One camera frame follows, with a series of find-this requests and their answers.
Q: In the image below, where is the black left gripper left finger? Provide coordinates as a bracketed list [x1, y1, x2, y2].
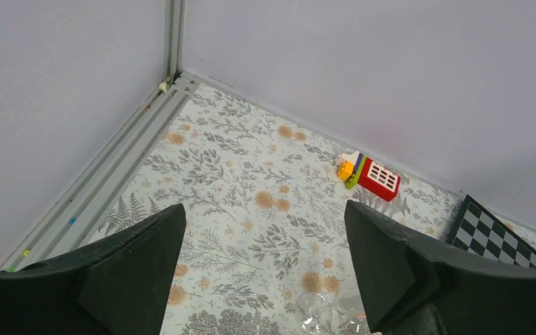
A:
[0, 204, 186, 334]

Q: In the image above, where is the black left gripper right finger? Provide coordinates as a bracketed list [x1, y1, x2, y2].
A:
[344, 200, 536, 334]

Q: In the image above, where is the clear wine glass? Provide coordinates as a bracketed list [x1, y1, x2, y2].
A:
[294, 290, 371, 334]

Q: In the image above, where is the black white chess board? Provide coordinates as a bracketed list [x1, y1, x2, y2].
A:
[445, 195, 536, 269]

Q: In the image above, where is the colourful toy brick block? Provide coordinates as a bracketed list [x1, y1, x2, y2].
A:
[335, 151, 401, 202]

